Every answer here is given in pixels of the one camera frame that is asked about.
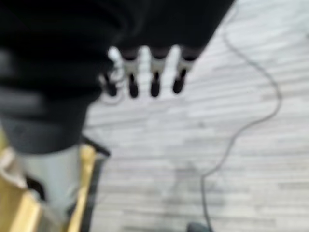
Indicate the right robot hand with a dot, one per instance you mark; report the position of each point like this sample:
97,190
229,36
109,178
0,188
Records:
60,48

